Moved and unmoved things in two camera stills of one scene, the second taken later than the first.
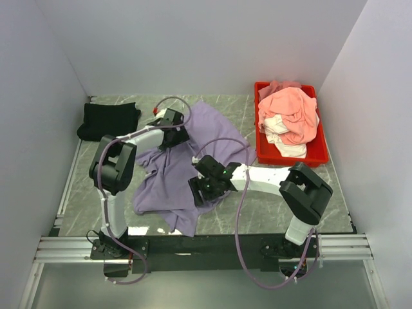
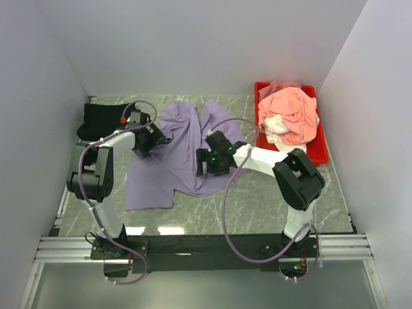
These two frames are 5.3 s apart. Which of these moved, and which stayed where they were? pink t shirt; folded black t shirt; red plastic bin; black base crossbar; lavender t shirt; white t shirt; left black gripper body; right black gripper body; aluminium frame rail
Moved: lavender t shirt; left black gripper body; right black gripper body
Stayed: white t shirt; black base crossbar; red plastic bin; pink t shirt; aluminium frame rail; folded black t shirt
